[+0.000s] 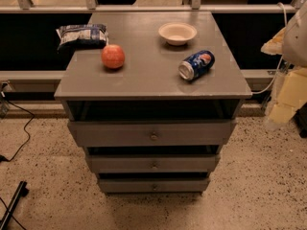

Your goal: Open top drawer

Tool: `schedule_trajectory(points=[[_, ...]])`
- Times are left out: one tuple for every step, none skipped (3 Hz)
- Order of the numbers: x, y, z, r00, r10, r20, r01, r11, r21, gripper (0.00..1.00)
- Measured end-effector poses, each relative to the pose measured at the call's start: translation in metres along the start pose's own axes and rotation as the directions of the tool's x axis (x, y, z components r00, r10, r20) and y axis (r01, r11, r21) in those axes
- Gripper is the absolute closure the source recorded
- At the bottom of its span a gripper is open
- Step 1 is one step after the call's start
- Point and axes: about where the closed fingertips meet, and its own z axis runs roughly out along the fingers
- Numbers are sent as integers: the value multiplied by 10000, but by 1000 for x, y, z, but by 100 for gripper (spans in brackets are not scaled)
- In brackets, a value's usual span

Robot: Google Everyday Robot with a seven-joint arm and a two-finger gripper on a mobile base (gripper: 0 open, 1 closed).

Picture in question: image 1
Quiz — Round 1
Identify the black cable on floor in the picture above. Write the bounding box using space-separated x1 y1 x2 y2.
0 89 35 163

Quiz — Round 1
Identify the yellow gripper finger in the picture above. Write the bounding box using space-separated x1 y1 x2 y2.
261 28 285 56

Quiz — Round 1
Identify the grey middle drawer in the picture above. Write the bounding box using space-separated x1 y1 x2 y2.
85 154 220 173

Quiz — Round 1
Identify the grey wooden drawer cabinet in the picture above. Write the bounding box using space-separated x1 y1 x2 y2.
55 11 251 180

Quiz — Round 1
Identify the red apple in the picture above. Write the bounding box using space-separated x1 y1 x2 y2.
101 44 125 69

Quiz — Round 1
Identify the black metal bar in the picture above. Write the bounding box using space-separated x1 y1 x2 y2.
0 181 29 230

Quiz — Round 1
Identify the grey top drawer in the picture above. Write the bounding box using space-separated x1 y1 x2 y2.
68 120 236 147

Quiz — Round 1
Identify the white cable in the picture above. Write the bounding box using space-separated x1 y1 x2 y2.
251 2 289 96

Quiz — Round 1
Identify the blue white chip bag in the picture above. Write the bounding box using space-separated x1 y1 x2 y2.
56 24 108 49

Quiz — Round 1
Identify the white bowl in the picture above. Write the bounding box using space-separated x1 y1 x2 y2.
158 23 197 46

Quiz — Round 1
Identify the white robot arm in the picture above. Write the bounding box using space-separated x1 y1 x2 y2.
261 2 307 130

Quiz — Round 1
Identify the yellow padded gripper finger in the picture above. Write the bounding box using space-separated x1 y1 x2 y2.
264 67 307 130

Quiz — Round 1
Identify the blue pepsi can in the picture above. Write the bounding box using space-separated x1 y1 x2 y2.
178 50 215 81

